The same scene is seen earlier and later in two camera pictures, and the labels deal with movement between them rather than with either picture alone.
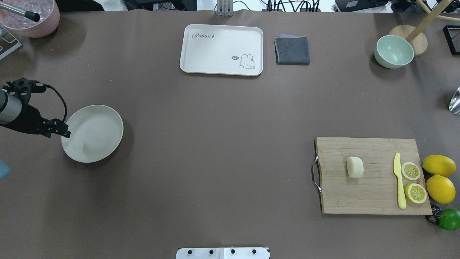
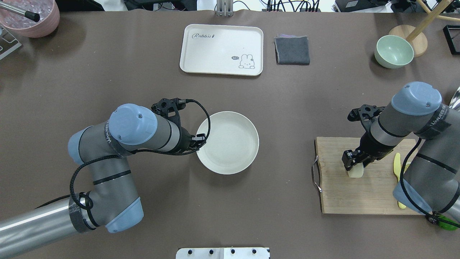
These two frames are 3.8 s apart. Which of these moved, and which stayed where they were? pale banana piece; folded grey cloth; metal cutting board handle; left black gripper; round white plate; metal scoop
Moved: round white plate; left black gripper
Stayed: metal cutting board handle; folded grey cloth; pale banana piece; metal scoop
